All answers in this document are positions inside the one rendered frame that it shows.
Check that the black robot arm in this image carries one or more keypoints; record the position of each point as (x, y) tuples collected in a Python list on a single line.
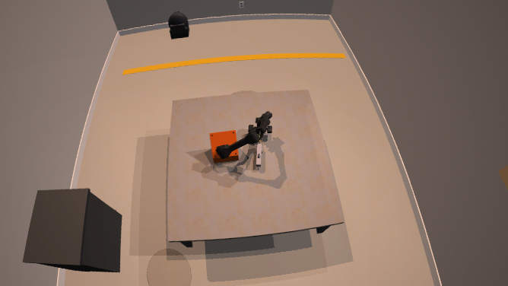
[(224, 150)]

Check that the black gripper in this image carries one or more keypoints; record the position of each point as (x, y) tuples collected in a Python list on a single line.
[(269, 129)]

